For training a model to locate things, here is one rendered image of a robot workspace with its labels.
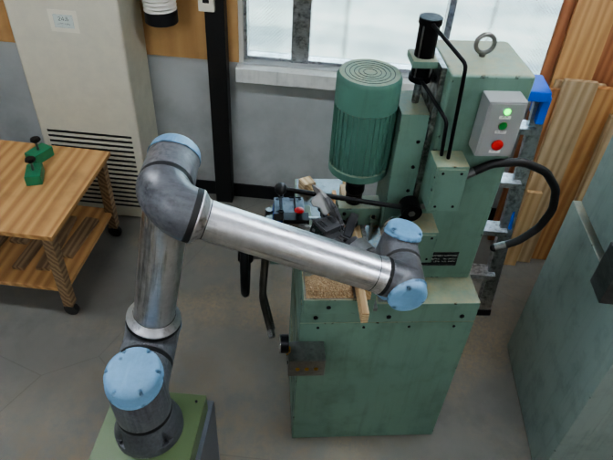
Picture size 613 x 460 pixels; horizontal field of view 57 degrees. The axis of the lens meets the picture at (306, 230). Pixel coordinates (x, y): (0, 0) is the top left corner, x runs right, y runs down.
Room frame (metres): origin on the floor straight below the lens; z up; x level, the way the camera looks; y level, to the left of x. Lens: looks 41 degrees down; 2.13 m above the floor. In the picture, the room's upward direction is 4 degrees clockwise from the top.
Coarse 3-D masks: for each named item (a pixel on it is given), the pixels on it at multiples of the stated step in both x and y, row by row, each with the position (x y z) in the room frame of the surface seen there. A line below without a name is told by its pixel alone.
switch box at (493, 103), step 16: (496, 96) 1.31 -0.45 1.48; (512, 96) 1.32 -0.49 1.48; (480, 112) 1.32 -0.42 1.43; (496, 112) 1.28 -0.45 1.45; (512, 112) 1.28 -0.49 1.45; (480, 128) 1.29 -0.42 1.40; (496, 128) 1.28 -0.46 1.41; (512, 128) 1.29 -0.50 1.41; (480, 144) 1.28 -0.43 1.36; (512, 144) 1.29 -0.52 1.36
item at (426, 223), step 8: (424, 216) 1.31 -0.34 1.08; (432, 216) 1.32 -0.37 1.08; (416, 224) 1.28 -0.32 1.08; (424, 224) 1.28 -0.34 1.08; (432, 224) 1.28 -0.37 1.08; (424, 232) 1.24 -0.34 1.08; (432, 232) 1.25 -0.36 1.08; (424, 240) 1.24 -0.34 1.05; (432, 240) 1.24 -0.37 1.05; (424, 248) 1.24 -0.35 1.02; (432, 248) 1.24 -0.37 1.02; (424, 256) 1.24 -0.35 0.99
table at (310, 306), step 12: (324, 180) 1.71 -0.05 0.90; (336, 180) 1.72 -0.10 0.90; (324, 192) 1.64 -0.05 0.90; (336, 192) 1.64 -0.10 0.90; (300, 276) 1.25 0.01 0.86; (312, 300) 1.12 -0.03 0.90; (324, 300) 1.12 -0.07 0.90; (336, 300) 1.12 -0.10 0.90; (348, 300) 1.13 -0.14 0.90; (372, 300) 1.13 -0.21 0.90; (312, 312) 1.12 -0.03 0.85; (324, 312) 1.12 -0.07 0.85; (336, 312) 1.12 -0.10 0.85; (348, 312) 1.13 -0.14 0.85
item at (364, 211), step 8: (336, 200) 1.44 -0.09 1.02; (376, 200) 1.44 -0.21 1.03; (344, 208) 1.38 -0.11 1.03; (352, 208) 1.39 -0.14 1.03; (360, 208) 1.39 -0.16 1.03; (368, 208) 1.39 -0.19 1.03; (376, 208) 1.40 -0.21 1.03; (344, 216) 1.38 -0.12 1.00; (360, 216) 1.39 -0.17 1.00; (368, 216) 1.39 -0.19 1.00; (376, 216) 1.39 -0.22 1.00; (360, 224) 1.39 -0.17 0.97; (368, 224) 1.39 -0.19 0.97; (376, 224) 1.39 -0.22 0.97
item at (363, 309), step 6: (342, 186) 1.63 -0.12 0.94; (342, 192) 1.59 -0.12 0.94; (354, 234) 1.38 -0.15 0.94; (360, 288) 1.14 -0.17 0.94; (360, 294) 1.12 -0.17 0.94; (360, 300) 1.09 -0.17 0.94; (366, 300) 1.09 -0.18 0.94; (360, 306) 1.07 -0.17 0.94; (366, 306) 1.07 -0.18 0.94; (360, 312) 1.06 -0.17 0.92; (366, 312) 1.05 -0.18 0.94; (360, 318) 1.05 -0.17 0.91; (366, 318) 1.05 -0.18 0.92
